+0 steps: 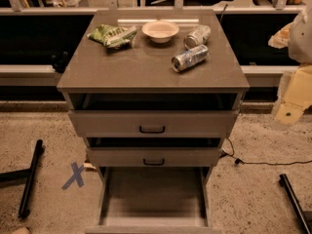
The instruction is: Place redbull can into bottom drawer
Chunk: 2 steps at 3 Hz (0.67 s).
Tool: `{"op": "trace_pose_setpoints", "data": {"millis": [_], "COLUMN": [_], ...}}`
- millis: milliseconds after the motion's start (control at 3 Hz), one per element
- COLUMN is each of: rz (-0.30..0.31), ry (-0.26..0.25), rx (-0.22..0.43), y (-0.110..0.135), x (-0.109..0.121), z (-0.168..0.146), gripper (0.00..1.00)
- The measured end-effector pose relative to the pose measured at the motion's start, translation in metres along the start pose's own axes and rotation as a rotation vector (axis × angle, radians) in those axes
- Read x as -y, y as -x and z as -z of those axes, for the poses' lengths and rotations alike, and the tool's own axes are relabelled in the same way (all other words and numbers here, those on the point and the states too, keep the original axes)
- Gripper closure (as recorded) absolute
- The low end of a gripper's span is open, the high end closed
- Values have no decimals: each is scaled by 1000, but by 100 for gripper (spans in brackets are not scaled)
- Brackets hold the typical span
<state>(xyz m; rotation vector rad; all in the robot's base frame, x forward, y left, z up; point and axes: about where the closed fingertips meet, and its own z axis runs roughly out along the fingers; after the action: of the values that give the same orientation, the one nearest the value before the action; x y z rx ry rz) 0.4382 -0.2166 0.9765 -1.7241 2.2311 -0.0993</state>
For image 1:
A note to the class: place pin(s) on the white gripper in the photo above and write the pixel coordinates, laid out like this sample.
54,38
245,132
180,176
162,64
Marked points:
301,41

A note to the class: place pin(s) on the black stand leg left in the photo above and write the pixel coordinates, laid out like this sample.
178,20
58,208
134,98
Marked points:
28,175

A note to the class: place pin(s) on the silver green soda can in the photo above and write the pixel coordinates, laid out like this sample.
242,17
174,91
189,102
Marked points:
198,36

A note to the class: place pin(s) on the grey open bottom drawer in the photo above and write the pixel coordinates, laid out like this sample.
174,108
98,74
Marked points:
153,200

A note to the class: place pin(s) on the black clamp on ledge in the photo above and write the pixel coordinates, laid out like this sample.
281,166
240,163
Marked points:
59,63

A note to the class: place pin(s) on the silver blue redbull can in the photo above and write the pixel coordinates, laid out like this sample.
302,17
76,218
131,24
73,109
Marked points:
189,58

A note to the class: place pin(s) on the grey drawer cabinet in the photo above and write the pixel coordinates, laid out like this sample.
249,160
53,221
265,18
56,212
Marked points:
141,77

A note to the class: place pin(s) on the green chip bag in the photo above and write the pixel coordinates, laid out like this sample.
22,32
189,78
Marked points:
113,37

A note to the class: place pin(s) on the blue tape cross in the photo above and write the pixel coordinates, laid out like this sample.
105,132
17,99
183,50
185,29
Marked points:
76,176

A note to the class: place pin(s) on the white paper bowl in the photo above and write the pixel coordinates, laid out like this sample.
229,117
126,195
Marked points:
160,31

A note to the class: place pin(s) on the grey middle drawer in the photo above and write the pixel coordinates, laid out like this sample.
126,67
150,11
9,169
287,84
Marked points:
153,157

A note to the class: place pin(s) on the grey top drawer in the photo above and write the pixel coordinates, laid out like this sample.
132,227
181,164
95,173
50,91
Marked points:
121,123

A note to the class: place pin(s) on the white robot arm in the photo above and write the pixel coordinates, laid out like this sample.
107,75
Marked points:
297,37

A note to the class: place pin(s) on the black stand leg right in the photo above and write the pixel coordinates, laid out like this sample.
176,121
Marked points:
304,217

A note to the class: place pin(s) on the black stand leg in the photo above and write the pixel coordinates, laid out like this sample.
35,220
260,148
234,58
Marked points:
304,217
28,175

